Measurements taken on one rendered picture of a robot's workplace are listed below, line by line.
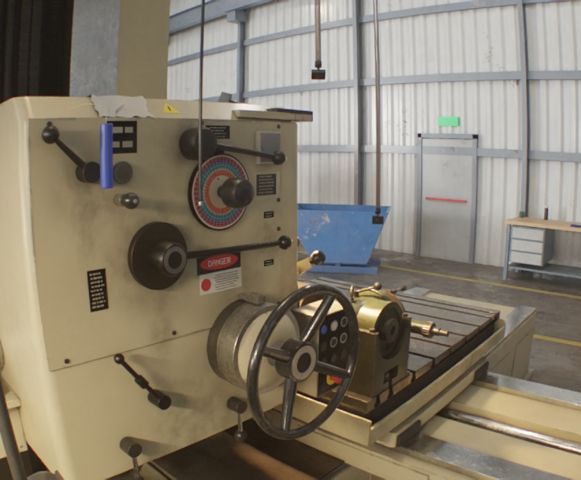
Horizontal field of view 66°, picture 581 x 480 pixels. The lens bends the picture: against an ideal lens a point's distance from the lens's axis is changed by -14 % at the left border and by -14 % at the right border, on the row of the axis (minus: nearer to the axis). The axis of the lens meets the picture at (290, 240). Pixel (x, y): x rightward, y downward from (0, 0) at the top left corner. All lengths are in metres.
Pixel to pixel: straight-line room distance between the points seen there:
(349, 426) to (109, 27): 1.57
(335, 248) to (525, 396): 5.58
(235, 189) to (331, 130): 9.36
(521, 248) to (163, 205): 6.91
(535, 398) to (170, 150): 1.93
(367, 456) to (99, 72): 1.68
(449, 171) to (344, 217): 2.32
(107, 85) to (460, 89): 7.71
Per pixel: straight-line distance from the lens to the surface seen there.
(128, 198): 0.99
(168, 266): 1.04
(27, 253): 1.00
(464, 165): 8.83
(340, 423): 1.73
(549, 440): 2.15
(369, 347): 1.63
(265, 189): 1.30
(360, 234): 7.56
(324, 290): 1.14
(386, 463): 1.93
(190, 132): 1.10
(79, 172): 0.99
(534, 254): 7.67
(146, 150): 1.08
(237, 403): 1.33
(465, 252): 8.94
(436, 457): 1.88
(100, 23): 1.82
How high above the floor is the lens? 1.77
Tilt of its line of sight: 9 degrees down
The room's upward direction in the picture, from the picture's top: straight up
